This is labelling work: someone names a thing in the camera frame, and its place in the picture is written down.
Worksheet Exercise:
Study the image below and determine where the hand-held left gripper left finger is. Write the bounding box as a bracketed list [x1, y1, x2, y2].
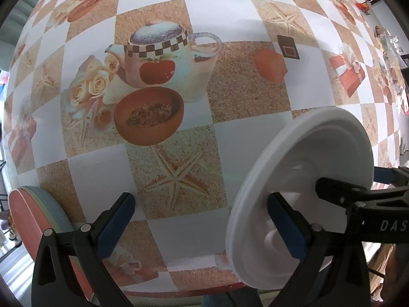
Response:
[31, 192, 136, 307]

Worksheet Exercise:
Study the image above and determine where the light green plate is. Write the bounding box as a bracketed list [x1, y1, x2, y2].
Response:
[24, 186, 60, 229]

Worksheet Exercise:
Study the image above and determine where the clear plastic bag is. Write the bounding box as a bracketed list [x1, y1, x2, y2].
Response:
[374, 26, 404, 82]

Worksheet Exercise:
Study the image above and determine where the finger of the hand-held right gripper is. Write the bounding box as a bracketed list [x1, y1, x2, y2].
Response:
[373, 166, 409, 187]
[316, 177, 409, 208]

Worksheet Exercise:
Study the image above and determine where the light blue plate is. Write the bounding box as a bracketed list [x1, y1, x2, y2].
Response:
[32, 187, 76, 235]

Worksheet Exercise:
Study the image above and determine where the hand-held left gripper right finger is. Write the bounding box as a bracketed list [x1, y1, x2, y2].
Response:
[267, 192, 373, 307]

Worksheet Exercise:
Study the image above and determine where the person's leg in jeans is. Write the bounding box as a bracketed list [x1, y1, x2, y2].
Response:
[201, 289, 263, 307]

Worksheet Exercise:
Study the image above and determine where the white round plate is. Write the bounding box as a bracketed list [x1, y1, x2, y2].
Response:
[225, 107, 374, 290]

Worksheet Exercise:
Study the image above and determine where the printed checkered tablecloth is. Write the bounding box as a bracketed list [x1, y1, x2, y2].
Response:
[3, 0, 409, 295]

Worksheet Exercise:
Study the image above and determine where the stack of coloured plates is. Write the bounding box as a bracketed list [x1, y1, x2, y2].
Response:
[8, 186, 95, 306]

